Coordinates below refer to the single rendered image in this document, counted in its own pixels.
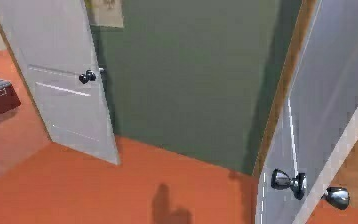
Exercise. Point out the black round door knob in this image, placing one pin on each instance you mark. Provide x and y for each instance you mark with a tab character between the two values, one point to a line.
87	76

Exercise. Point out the white panelled room door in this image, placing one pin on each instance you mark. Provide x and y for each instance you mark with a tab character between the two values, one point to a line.
63	50

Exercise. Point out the grey room door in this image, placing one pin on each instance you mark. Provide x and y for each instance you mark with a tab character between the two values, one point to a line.
323	83

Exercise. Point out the dark red box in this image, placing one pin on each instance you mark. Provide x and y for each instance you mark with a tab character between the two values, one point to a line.
0	96

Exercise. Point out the beige framed wall picture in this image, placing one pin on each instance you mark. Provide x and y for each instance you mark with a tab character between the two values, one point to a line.
107	11

